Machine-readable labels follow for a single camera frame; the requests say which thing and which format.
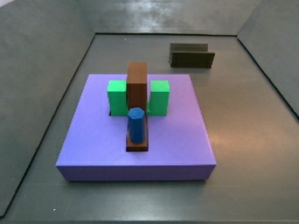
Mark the left green block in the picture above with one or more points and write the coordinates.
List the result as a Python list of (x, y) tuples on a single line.
[(116, 95)]

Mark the brown upright block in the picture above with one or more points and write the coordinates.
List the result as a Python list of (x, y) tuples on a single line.
[(136, 99)]

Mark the purple rectangular board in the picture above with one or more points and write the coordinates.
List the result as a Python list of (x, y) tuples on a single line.
[(93, 153)]

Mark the green block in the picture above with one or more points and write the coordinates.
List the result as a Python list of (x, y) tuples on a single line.
[(159, 98), (116, 95)]

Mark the right green block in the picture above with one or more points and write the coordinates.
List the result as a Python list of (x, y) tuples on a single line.
[(159, 98)]

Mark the blue hexagonal peg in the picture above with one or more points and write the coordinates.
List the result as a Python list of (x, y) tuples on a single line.
[(136, 125)]

